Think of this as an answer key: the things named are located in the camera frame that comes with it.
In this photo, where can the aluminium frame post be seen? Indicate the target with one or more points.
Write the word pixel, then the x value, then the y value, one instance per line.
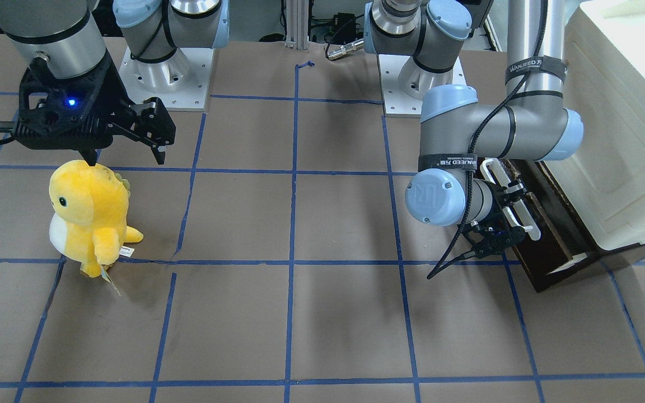
pixel 297 15

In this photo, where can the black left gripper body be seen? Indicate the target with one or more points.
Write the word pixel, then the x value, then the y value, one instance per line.
pixel 500 228

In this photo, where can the yellow plush duck toy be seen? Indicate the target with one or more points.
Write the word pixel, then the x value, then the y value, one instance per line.
pixel 90 215

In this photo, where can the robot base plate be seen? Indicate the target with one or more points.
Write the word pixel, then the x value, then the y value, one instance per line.
pixel 404 84
pixel 181 82

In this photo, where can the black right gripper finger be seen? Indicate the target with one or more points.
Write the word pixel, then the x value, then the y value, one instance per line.
pixel 90 156
pixel 149 123

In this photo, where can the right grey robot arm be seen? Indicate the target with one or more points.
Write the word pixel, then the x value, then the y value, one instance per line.
pixel 67 35

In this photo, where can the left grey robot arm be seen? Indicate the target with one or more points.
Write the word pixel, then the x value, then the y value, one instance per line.
pixel 456 130

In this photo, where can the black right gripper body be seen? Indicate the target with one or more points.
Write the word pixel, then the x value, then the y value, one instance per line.
pixel 114 96

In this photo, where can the white plastic storage box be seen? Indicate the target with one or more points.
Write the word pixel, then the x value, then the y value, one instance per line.
pixel 604 180

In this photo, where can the white drawer handle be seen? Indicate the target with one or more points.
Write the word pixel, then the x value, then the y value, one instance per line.
pixel 511 201

